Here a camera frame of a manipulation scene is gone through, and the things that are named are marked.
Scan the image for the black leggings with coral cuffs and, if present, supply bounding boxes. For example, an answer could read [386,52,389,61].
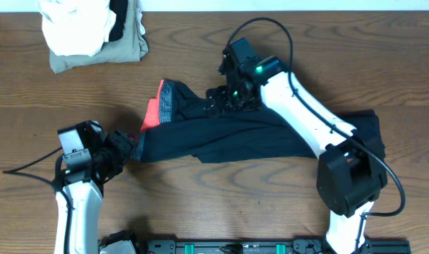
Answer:
[135,79,387,164]

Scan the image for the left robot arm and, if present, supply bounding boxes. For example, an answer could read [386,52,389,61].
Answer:
[52,121,140,254]

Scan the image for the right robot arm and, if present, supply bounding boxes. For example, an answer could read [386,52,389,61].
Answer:
[207,38,387,253]

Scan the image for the khaki folded garment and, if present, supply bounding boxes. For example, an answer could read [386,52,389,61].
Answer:
[49,0,149,74]

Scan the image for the white folded garment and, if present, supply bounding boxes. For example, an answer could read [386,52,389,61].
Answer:
[37,0,116,56]

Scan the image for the black folded garment on pile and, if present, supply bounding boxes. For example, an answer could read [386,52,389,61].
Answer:
[109,0,128,42]

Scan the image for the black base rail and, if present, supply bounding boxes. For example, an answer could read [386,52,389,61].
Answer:
[97,231,412,254]

